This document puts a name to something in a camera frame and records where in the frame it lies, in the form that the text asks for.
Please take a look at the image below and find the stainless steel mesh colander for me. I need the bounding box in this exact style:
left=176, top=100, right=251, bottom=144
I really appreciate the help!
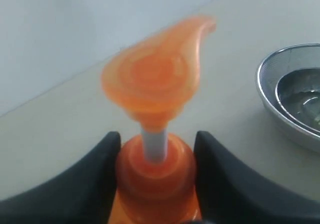
left=256, top=43, right=320, bottom=152

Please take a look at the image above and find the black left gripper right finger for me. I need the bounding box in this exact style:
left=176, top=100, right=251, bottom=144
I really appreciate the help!
left=194, top=131, right=320, bottom=223

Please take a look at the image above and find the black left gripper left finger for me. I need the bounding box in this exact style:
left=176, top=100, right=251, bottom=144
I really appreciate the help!
left=0, top=132, right=121, bottom=223

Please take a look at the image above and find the orange dish soap pump bottle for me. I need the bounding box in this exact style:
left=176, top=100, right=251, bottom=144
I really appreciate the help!
left=101, top=16, right=216, bottom=223

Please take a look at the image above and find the stainless steel bowl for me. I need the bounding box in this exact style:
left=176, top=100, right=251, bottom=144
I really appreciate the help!
left=274, top=67, right=320, bottom=135

